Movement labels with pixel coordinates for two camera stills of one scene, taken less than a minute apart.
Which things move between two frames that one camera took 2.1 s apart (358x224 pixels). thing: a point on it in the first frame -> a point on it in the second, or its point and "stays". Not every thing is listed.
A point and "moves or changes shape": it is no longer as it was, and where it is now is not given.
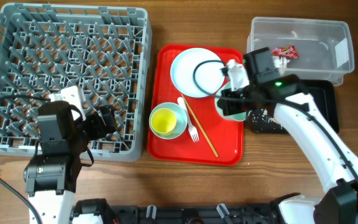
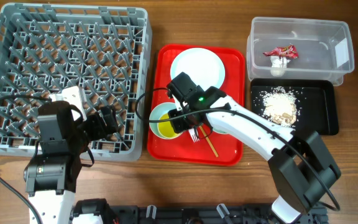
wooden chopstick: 200,126 stays
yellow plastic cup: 163,121 moves or changes shape
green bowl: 237,117 moves or changes shape
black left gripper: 100,130 stays
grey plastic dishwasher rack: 37,50 stays
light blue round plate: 197,73 stays
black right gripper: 230,108 -> 178,127
